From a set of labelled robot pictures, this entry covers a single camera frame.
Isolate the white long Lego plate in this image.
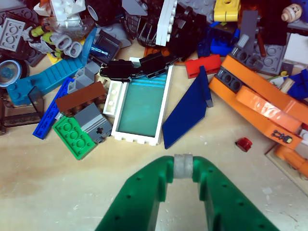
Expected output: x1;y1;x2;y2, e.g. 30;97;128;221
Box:
155;0;178;46

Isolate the white window frame teal glass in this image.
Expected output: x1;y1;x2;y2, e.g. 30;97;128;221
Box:
111;57;174;147

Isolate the blue Lego brick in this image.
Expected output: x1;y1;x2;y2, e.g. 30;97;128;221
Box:
210;38;232;57

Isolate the large orange Lego assembly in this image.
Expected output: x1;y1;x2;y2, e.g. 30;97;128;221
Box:
208;54;308;150

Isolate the green two-by-four Lego plate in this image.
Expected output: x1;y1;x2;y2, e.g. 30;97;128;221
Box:
52;115;97;160

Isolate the brown Lego brick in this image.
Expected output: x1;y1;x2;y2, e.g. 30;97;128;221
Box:
55;81;108;117

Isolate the white small Lego brick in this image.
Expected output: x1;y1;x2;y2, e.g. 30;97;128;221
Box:
103;80;128;118

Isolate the round dish blue centre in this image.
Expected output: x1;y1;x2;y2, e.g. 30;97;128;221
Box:
0;59;23;88

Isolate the red Lego brick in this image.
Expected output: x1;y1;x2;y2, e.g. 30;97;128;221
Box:
184;54;222;79

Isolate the gray binocular Lego piece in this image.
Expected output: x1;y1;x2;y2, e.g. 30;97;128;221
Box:
56;33;84;58

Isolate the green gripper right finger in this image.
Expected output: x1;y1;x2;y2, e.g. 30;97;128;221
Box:
183;154;280;231

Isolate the yellow Lego brick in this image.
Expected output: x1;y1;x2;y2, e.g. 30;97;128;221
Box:
213;0;241;22

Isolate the small red Lego piece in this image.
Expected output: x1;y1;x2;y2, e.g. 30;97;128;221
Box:
235;137;253;153

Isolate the blue long Lego plate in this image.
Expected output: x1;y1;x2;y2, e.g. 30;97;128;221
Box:
32;77;75;140

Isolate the dark smoky Lego frame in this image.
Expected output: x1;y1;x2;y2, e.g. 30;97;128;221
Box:
0;86;45;135

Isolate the gray technic Lego brick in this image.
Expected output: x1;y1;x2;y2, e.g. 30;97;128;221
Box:
74;103;113;144

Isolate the black glossy Lego piece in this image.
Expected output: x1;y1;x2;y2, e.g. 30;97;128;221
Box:
139;51;179;78
100;60;136;83

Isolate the teal long Lego piece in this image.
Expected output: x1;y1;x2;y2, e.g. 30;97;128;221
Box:
6;56;87;106

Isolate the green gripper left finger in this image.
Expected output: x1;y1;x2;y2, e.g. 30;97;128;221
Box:
95;154;184;231

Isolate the Lego minifigure head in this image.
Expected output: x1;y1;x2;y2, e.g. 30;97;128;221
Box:
281;3;303;24

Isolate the dark blue wedge plate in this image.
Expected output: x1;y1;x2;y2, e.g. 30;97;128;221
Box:
162;65;214;150

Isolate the light gray studded plate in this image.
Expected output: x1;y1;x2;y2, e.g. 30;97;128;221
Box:
0;18;26;52

